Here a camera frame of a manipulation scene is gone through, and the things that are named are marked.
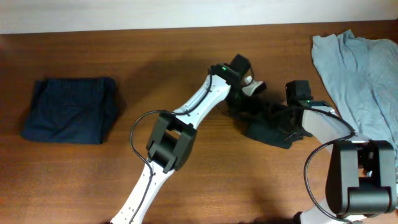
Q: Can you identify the dark green t-shirt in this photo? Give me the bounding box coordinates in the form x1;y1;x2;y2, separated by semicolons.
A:
230;96;311;149

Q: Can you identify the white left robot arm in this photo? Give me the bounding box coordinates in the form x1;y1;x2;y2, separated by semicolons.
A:
110;54;251;224

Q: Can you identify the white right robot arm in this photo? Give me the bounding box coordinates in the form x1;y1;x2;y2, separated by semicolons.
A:
280;80;397;224

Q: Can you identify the light blue t-shirt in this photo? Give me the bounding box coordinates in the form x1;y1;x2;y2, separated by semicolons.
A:
311;29;398;162

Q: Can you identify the folded navy blue garment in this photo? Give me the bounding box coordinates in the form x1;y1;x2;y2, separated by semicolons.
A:
21;77;119;144

